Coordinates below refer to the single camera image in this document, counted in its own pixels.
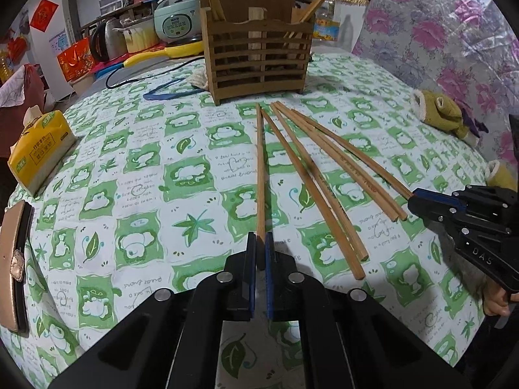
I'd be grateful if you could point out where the stainless steel kettle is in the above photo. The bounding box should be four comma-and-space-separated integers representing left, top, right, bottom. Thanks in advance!
90, 18, 126, 63

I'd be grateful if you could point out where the white refrigerator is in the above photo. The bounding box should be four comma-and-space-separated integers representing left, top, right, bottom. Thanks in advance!
24, 0, 79, 102

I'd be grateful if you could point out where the blue strap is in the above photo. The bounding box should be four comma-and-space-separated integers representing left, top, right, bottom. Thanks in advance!
144, 79, 203, 101

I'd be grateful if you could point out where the clear plastic bottle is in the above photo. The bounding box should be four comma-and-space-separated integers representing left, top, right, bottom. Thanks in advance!
313, 0, 341, 42

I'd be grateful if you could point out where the yellow oil bottle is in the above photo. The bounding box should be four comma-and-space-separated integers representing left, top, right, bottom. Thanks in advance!
0, 49, 13, 86

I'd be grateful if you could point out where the blue crate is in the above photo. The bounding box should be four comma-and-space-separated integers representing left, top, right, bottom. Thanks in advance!
95, 59, 127, 80

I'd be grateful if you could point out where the cream cooking pot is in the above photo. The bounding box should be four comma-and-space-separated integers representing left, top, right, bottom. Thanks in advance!
117, 18, 160, 53

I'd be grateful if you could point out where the floral plastic sheet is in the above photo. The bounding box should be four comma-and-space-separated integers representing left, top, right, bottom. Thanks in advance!
352, 0, 519, 163

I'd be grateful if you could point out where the yellow handled tool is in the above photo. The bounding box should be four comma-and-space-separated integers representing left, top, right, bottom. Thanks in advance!
124, 41, 204, 67

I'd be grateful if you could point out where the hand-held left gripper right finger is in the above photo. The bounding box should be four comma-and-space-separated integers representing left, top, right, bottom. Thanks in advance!
264, 232, 473, 389

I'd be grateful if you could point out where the brown leather wallet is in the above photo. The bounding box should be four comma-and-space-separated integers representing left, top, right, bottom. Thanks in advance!
0, 200, 35, 337

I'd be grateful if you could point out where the chair with red cover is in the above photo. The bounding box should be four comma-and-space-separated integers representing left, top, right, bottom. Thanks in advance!
0, 65, 46, 110

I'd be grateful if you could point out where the purple cloth item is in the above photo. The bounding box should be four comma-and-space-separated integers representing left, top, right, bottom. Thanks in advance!
462, 107, 492, 138

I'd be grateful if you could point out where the light green rice cooker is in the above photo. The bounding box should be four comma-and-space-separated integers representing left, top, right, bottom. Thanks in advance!
153, 0, 203, 47

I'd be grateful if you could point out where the black cable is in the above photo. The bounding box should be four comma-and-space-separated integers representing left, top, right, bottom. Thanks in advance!
106, 54, 205, 89

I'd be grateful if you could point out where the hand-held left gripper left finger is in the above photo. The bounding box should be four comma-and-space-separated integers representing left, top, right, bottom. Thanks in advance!
49, 232, 257, 389

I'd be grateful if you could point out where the red diamond paper on refrigerator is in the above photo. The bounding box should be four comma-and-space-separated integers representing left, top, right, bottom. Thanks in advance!
30, 0, 58, 32

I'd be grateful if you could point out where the red gift box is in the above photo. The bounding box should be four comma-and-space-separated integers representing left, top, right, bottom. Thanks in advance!
57, 36, 96, 82

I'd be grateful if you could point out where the wooden chopstick holder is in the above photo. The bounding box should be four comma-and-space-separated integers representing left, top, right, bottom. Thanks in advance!
200, 0, 315, 106

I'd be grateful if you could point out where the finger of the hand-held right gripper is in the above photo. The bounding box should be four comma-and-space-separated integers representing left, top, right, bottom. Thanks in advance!
407, 183, 519, 212
409, 205, 519, 233

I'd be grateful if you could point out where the yellow tissue pack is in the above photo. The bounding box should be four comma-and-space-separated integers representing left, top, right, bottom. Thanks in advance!
7, 105, 78, 197

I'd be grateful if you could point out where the person's right hand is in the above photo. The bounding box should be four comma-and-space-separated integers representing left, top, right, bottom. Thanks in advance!
482, 279, 513, 317

